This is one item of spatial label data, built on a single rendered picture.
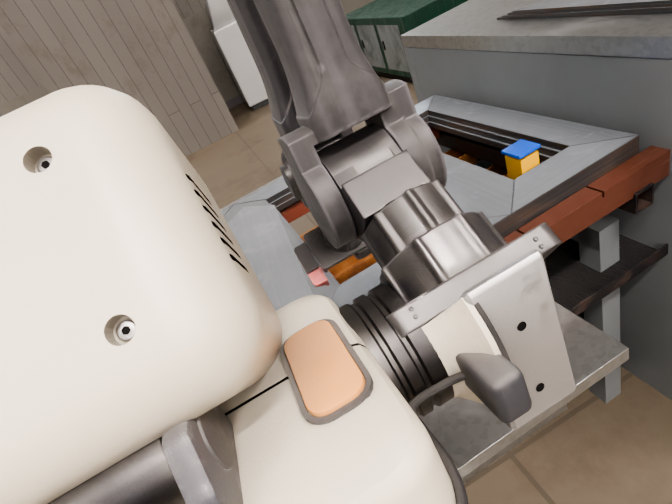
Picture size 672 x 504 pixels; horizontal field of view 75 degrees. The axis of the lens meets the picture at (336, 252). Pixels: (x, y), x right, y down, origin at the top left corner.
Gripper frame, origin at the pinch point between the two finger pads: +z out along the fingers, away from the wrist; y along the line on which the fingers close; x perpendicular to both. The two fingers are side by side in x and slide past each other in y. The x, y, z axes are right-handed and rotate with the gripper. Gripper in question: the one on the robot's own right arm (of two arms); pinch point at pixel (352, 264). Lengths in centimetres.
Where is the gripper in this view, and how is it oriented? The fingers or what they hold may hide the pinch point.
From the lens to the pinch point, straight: 69.1
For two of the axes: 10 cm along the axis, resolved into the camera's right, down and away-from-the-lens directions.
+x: 4.8, 7.2, -5.0
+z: 1.5, 4.9, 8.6
